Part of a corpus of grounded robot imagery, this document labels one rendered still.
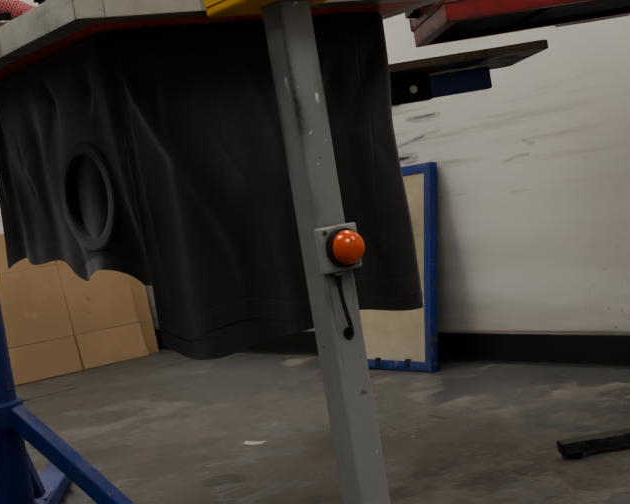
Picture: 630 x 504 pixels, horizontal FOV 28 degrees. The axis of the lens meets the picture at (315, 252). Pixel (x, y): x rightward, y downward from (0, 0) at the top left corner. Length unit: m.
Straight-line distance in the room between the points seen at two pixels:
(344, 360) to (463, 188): 3.10
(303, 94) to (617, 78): 2.59
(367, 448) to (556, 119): 2.78
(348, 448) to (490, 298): 3.07
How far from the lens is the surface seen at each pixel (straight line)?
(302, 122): 1.37
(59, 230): 1.84
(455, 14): 2.70
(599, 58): 3.95
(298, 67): 1.38
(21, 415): 2.87
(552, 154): 4.12
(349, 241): 1.34
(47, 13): 1.55
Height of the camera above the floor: 0.72
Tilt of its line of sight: 3 degrees down
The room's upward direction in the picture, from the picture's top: 9 degrees counter-clockwise
